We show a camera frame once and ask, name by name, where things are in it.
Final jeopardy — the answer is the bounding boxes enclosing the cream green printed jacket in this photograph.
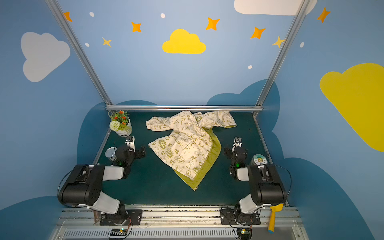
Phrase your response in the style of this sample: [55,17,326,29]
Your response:
[146,111,237,191]

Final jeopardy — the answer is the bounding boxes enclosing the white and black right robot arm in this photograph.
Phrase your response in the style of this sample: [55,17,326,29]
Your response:
[224,147,289,223]

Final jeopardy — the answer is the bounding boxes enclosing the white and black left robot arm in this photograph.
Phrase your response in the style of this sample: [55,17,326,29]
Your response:
[57,145,146,226]

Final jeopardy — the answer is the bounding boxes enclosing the silver tin can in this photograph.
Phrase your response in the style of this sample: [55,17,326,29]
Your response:
[105,147,117,162]

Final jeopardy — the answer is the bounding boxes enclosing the green labelled pineapple can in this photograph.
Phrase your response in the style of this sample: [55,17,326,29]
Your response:
[250,154,268,166]

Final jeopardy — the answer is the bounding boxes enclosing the potted flowers in white pot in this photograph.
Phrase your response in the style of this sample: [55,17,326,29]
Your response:
[108,110,132,137]

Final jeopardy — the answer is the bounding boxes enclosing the yellow spatula with blue tip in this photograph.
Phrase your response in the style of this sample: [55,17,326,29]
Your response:
[268,204,284,234]

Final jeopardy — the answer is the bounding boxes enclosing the left small circuit board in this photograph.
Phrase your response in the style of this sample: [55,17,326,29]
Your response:
[109,229,128,240]

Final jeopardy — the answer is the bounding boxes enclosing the small circuit board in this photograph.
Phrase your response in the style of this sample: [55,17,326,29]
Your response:
[109,229,128,240]
[236,228,253,240]

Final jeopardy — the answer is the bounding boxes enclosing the right small circuit board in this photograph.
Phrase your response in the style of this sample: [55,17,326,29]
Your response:
[236,228,253,240]

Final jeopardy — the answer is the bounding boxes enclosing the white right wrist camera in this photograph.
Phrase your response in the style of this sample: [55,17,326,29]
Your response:
[233,137,242,148]

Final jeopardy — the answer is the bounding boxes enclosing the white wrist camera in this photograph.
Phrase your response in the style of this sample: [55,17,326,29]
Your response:
[233,137,242,148]
[126,136,136,152]

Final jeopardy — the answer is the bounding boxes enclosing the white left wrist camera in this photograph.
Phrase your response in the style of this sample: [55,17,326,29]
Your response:
[126,136,136,152]

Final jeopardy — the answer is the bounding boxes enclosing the aluminium back frame rail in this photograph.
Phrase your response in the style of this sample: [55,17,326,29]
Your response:
[106,105,263,112]

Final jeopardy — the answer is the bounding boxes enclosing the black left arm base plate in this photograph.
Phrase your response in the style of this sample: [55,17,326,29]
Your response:
[100,209,143,226]

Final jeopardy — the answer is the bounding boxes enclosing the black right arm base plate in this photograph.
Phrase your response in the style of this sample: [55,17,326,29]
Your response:
[220,206,261,226]

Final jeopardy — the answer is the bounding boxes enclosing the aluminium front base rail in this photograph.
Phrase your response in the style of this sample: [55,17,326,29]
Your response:
[50,205,309,240]

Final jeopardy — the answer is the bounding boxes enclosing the aluminium left frame post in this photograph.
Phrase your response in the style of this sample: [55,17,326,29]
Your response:
[45,0,113,105]

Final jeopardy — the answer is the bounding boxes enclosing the aluminium frame post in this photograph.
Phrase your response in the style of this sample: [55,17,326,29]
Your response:
[255,0,311,112]
[45,0,113,105]

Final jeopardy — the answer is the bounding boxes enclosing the aluminium right frame post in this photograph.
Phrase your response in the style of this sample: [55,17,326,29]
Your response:
[255,0,311,112]

